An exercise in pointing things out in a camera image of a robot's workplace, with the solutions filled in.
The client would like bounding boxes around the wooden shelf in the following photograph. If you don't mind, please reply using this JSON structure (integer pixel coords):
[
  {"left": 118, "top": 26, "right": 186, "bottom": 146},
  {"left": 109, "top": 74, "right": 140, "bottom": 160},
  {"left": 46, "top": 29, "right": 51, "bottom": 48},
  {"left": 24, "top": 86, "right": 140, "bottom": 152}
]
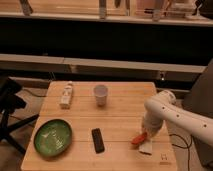
[{"left": 0, "top": 54, "right": 206, "bottom": 82}]

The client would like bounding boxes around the black cable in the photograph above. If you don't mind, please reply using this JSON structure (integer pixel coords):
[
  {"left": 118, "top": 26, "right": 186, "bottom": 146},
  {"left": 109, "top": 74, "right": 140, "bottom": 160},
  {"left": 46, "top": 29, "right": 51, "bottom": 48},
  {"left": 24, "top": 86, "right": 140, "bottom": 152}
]
[{"left": 169, "top": 133, "right": 194, "bottom": 171}]

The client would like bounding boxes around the red pepper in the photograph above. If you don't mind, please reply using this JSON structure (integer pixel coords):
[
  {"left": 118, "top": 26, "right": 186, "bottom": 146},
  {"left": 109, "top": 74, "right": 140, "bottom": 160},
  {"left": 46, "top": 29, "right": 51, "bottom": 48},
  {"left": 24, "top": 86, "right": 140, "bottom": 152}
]
[{"left": 131, "top": 132, "right": 147, "bottom": 145}]

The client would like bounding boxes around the black tripod stand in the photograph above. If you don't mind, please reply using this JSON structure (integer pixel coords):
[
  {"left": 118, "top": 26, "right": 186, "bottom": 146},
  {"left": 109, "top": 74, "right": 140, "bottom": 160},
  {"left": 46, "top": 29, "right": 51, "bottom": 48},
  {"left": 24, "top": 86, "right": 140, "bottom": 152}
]
[{"left": 0, "top": 76, "right": 39, "bottom": 154}]

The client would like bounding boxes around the black remote control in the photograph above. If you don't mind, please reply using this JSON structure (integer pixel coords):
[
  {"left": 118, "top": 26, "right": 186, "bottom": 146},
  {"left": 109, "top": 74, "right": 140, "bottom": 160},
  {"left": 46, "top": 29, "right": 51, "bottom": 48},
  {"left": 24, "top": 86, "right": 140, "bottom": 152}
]
[{"left": 92, "top": 128, "right": 105, "bottom": 153}]

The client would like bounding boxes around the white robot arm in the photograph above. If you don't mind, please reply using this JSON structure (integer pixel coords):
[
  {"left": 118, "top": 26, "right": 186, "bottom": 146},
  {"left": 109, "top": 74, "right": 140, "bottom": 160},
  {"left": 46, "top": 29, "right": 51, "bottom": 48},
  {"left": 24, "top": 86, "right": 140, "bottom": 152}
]
[{"left": 142, "top": 90, "right": 213, "bottom": 146}]

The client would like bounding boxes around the green plate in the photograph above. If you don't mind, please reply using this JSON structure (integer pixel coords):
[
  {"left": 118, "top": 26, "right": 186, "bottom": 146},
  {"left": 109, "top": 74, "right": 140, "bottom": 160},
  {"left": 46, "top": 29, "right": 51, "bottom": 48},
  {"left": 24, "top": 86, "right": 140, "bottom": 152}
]
[{"left": 34, "top": 119, "right": 72, "bottom": 158}]

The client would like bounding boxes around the white bottle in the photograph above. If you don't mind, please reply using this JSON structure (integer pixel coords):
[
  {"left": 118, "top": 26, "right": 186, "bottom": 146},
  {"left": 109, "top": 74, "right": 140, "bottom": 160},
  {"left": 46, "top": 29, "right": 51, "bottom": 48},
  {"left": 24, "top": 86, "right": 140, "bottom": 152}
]
[{"left": 60, "top": 81, "right": 73, "bottom": 109}]

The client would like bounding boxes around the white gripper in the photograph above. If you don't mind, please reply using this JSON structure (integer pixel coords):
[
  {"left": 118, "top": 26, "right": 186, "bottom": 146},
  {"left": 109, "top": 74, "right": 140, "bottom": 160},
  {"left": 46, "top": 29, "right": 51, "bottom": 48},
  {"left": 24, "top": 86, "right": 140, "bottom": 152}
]
[{"left": 141, "top": 121, "right": 158, "bottom": 138}]

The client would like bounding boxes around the white paper cup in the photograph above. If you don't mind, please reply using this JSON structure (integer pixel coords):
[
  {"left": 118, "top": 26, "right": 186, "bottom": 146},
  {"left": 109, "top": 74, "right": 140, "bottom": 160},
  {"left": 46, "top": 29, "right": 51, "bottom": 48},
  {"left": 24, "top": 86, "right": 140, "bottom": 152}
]
[{"left": 93, "top": 85, "right": 108, "bottom": 106}]

